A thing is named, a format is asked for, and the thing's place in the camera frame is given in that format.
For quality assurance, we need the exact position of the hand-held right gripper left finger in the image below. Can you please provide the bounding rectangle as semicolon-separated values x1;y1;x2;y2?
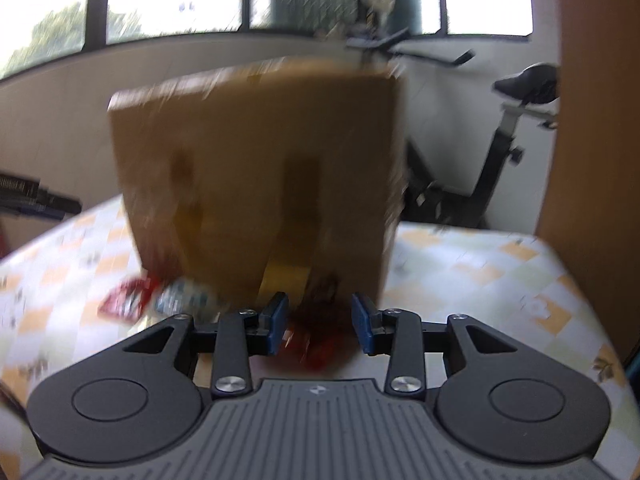
120;292;291;396

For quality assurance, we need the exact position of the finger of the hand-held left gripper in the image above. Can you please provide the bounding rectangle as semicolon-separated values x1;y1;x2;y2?
31;187;83;222

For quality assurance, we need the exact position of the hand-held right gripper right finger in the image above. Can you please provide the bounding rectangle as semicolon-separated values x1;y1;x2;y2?
350;292;523;396

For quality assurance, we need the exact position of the brown cardboard box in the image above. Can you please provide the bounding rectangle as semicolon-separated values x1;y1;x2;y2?
107;57;408;306

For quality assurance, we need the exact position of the dark red snack packet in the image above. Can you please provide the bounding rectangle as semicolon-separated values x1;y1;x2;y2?
287;305;351;368

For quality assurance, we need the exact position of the white blue snack packet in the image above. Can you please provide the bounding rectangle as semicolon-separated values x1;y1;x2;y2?
142;280;226;323

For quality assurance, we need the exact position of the black exercise bike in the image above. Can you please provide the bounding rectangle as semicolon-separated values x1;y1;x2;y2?
345;0;561;231

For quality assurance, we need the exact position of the teal upholstered furniture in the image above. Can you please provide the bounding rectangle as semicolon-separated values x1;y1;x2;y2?
622;350;640;391

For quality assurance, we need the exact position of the brown wooden panel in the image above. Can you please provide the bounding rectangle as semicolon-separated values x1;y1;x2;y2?
535;0;640;361

